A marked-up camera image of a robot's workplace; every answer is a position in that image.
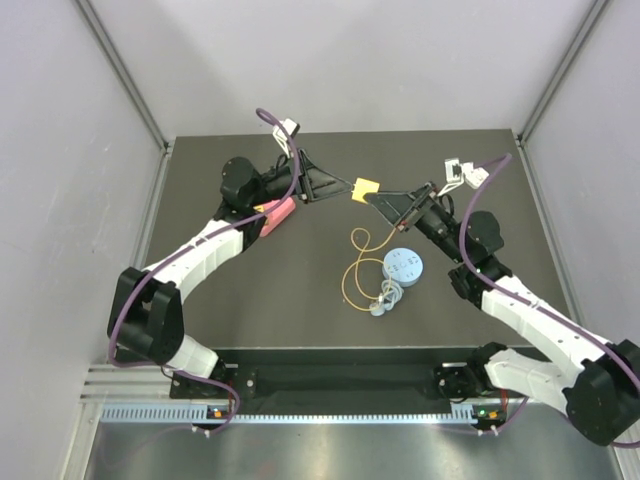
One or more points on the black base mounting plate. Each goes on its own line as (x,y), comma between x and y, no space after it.
(434,372)

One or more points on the round light blue power strip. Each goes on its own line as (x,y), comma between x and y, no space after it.
(402,268)

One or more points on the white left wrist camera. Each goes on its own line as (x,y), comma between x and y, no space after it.
(283,131)

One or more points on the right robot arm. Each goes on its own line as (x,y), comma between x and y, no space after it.
(593,382)

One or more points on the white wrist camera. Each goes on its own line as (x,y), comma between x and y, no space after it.
(458,174)
(283,131)

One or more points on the aluminium frame rail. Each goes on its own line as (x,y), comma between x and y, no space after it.
(105,383)

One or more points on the pink triangular power strip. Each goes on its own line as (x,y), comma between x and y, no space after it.
(278,213)

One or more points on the orange charger block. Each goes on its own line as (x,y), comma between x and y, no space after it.
(361,188)

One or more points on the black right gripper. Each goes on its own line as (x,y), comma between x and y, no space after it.
(400,208)

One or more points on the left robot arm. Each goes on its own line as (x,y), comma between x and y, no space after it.
(146,324)

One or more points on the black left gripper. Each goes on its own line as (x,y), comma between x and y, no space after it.
(314,184)

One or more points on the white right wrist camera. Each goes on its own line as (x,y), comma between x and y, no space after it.
(458,174)

